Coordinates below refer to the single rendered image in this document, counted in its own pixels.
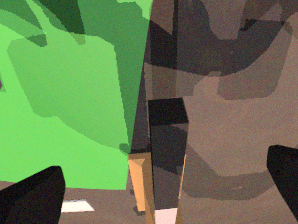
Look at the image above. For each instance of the green flat mat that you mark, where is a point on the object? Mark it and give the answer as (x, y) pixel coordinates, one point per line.
(71, 73)

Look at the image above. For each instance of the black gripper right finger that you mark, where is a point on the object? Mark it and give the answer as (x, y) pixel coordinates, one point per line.
(282, 163)

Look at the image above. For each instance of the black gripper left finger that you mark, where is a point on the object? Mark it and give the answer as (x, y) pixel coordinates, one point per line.
(36, 200)

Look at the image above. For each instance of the white flat bar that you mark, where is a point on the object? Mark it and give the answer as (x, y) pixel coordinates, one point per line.
(76, 205)

